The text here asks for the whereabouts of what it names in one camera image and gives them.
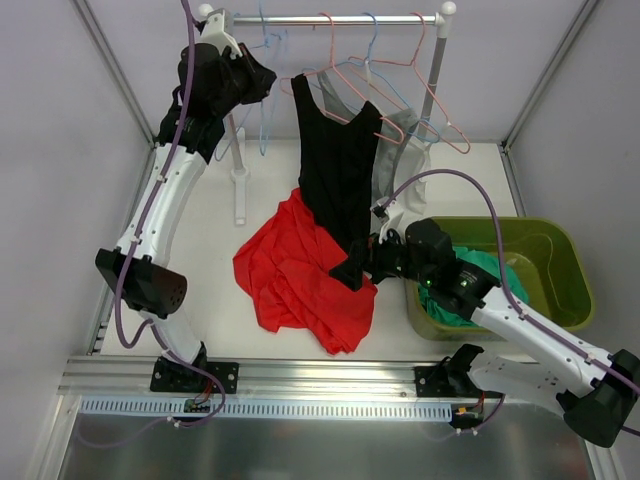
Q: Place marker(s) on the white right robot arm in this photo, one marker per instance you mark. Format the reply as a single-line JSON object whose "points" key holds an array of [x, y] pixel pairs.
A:
{"points": [[591, 389]]}

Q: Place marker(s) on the aluminium corner frame post right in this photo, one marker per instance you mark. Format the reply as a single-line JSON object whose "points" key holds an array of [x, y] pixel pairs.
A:
{"points": [[564, 47]]}

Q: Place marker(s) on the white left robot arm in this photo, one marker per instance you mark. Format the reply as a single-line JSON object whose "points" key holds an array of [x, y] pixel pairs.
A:
{"points": [[212, 82]]}

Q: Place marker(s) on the aluminium corner frame post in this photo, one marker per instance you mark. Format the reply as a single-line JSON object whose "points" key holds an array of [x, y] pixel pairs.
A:
{"points": [[114, 69], [564, 47]]}

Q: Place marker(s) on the silver clothes rack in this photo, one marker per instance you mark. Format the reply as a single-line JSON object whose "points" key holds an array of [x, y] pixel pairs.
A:
{"points": [[417, 185]]}

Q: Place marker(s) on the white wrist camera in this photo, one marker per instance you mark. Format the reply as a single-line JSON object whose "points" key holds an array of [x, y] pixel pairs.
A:
{"points": [[386, 220], [217, 29]]}

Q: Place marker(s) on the olive green plastic basket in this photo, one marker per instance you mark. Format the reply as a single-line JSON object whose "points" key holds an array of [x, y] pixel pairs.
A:
{"points": [[544, 258]]}

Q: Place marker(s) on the pink hanger under white top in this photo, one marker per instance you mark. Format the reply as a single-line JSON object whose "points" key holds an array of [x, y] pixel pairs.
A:
{"points": [[434, 123]]}

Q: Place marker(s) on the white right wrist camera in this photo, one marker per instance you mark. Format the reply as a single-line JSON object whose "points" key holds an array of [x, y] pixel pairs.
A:
{"points": [[386, 220]]}

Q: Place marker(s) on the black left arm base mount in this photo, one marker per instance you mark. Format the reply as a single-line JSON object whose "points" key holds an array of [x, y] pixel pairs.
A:
{"points": [[170, 377]]}

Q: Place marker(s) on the black tank top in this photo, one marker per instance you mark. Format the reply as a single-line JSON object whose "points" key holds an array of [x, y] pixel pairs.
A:
{"points": [[337, 163]]}

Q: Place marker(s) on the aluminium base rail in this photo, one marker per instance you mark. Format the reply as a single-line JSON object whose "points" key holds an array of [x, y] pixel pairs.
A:
{"points": [[259, 378]]}

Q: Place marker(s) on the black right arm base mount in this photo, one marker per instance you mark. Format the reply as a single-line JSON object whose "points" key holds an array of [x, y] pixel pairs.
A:
{"points": [[432, 381]]}

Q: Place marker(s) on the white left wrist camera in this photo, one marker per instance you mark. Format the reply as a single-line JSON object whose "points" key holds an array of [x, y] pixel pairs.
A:
{"points": [[217, 29]]}

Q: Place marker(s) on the pink hanger under black top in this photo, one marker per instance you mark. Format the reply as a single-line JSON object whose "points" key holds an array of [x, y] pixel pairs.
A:
{"points": [[332, 67]]}

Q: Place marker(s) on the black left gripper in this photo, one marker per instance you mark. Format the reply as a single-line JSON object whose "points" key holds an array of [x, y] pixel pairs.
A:
{"points": [[255, 76]]}

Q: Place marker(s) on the aluminium corner frame post left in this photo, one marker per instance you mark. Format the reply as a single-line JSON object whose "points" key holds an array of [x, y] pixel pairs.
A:
{"points": [[114, 69]]}

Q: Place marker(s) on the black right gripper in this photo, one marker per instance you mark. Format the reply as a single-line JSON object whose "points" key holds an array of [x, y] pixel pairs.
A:
{"points": [[370, 259]]}

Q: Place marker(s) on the blue hanger under grey top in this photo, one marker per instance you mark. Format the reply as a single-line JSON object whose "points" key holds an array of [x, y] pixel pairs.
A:
{"points": [[426, 132]]}

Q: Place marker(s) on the light blue hanger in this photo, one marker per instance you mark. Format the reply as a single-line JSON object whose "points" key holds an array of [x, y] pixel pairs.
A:
{"points": [[232, 135]]}

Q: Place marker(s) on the white slotted cable duct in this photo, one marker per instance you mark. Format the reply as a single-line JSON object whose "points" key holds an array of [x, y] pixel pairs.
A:
{"points": [[270, 409]]}

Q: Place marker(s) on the red tank top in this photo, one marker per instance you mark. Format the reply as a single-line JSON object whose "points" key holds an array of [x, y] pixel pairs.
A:
{"points": [[284, 268]]}

